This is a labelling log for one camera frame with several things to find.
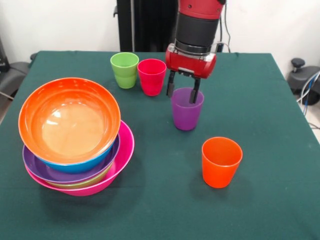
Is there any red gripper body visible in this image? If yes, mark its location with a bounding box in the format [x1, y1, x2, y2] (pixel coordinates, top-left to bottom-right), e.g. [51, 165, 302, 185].
[164, 43, 217, 80]

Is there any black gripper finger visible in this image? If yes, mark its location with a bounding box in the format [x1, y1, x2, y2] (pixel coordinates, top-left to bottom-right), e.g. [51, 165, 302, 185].
[166, 71, 177, 98]
[189, 76, 202, 105]

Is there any purple cup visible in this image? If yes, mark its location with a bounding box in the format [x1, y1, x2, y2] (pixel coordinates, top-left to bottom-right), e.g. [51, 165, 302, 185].
[170, 87, 205, 132]

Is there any pink bowl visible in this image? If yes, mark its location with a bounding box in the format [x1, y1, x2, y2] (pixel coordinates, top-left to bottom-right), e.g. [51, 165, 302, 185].
[24, 119, 136, 197]

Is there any orange bowl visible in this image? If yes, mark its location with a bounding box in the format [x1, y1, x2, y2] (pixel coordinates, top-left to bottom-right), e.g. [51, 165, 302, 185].
[18, 77, 122, 165]

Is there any blue bowl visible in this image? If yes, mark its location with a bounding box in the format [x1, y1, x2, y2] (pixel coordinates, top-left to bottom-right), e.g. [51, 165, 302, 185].
[32, 136, 118, 175]

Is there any green bowl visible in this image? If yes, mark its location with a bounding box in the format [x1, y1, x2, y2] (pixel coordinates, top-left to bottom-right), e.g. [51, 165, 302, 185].
[46, 162, 116, 190]

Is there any purple bowl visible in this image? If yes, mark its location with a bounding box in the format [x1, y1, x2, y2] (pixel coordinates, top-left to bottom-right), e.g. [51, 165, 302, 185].
[22, 134, 121, 185]

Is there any red cup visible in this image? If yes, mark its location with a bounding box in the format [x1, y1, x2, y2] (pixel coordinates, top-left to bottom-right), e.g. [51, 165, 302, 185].
[137, 58, 167, 97]

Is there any green cup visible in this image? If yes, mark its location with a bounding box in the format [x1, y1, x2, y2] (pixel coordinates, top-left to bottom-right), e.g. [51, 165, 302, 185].
[114, 72, 138, 89]
[110, 51, 140, 77]

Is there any orange cup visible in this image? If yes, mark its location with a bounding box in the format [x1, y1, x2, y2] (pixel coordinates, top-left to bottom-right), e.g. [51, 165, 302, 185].
[201, 136, 244, 189]

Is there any dark green tablecloth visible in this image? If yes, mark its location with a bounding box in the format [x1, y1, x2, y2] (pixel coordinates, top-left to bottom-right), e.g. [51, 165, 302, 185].
[0, 50, 320, 240]

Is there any black equipment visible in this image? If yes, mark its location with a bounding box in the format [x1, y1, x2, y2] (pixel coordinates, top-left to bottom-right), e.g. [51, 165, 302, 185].
[0, 37, 32, 101]

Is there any grey cable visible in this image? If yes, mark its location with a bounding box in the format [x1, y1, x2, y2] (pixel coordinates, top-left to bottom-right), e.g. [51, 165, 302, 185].
[296, 71, 320, 103]

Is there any blue cable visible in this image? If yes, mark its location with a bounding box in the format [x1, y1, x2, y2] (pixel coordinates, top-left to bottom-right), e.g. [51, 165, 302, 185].
[302, 71, 317, 108]

